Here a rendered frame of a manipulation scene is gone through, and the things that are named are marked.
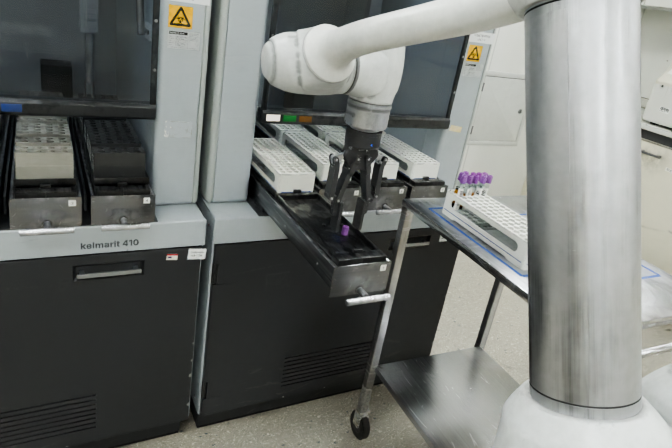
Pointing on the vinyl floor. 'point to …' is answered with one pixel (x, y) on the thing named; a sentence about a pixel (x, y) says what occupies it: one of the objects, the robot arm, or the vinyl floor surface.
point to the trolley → (489, 421)
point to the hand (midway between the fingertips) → (347, 215)
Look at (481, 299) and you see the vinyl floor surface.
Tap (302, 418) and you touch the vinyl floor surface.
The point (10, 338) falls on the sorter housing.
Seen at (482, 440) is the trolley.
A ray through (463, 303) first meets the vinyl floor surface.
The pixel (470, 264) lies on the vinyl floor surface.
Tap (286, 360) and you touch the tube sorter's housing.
